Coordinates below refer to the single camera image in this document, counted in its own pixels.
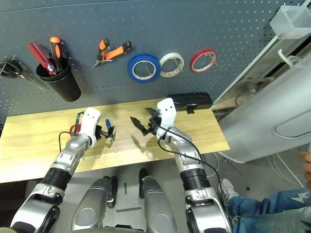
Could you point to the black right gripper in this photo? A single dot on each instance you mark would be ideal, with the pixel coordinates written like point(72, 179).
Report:
point(153, 125)

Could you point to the blue jeans leg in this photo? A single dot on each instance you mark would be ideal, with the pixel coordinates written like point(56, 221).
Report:
point(267, 208)

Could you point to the translucent plastic bin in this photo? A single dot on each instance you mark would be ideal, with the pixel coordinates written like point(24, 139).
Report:
point(281, 29)

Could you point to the large grey plastic housing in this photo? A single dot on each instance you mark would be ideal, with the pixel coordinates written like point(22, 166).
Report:
point(262, 116)

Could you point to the person's bare hand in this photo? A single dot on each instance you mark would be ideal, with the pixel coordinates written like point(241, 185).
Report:
point(308, 167)

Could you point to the short black floor tape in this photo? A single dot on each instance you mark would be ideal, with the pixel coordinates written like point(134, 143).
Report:
point(126, 188)

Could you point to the silver left robot leg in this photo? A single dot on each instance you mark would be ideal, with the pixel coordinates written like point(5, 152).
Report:
point(92, 206)

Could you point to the white tape roll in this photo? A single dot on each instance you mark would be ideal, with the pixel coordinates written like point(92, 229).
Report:
point(162, 65)

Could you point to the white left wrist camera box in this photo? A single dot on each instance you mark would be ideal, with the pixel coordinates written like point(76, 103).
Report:
point(91, 119)

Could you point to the red tape roll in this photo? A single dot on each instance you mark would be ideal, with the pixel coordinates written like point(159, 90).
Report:
point(193, 63)

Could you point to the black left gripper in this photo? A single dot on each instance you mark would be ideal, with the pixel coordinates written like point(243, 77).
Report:
point(99, 133)

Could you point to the white plastic hook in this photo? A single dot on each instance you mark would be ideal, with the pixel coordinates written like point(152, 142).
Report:
point(281, 57)

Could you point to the black plastic case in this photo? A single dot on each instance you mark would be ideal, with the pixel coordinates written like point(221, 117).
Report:
point(194, 99)

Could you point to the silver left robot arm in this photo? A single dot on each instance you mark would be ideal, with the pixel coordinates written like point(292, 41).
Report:
point(70, 150)

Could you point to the silver right robot leg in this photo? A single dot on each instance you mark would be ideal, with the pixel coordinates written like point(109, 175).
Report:
point(155, 206)

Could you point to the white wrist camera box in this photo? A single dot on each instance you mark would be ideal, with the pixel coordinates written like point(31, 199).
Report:
point(166, 111)
point(91, 119)

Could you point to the white metal frame post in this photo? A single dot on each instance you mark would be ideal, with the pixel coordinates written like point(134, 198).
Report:
point(252, 58)

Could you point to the metal double-prong peg hook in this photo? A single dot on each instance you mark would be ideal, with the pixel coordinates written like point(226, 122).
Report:
point(211, 60)
point(146, 69)
point(178, 65)

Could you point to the long black floor tape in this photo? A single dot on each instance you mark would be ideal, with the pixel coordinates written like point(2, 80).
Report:
point(128, 209)

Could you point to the silver robot leg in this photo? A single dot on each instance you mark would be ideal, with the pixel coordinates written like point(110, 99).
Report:
point(92, 206)
point(155, 206)

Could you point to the blue tape roll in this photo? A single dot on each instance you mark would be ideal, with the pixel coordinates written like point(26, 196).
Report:
point(131, 70)

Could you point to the orange and black screwdriver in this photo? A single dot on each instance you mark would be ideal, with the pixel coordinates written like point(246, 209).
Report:
point(55, 48)

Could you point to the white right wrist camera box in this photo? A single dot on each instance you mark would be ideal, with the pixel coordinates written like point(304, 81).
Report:
point(166, 111)

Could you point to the grey perforated pegboard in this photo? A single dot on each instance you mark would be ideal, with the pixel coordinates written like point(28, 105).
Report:
point(145, 24)

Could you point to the white sneaker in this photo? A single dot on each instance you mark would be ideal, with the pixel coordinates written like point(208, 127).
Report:
point(228, 189)

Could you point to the black tool cup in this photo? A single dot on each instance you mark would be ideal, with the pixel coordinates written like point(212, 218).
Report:
point(65, 89)

